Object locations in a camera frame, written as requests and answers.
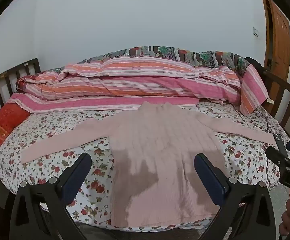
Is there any wooden door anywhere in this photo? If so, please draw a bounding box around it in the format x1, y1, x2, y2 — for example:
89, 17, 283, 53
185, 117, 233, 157
260, 0, 290, 120

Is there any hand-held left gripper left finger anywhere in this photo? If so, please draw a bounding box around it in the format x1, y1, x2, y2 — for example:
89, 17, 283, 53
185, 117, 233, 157
9, 152, 92, 240

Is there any black cable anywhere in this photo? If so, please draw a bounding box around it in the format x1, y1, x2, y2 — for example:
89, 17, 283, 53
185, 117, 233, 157
235, 105, 273, 133

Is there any dark floral patterned blanket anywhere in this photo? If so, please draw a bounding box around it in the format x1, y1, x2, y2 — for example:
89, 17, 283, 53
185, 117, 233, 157
76, 46, 252, 77

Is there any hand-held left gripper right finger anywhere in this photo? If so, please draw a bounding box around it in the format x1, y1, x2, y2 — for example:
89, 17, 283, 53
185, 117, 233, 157
194, 153, 277, 240

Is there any pink knit sweater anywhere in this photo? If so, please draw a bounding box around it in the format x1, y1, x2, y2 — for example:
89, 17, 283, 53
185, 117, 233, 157
20, 102, 277, 227

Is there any pink striped quilt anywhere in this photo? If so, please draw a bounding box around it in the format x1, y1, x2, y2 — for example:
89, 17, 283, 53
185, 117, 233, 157
6, 55, 269, 117

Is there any dark wooden headboard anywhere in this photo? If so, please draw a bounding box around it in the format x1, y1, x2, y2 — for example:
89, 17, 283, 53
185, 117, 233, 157
0, 58, 41, 120

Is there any white floral bed sheet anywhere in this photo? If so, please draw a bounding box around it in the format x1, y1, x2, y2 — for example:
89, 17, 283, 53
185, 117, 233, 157
0, 101, 290, 230

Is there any red pillow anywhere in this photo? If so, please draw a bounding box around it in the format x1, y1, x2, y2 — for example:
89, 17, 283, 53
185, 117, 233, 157
0, 102, 31, 147

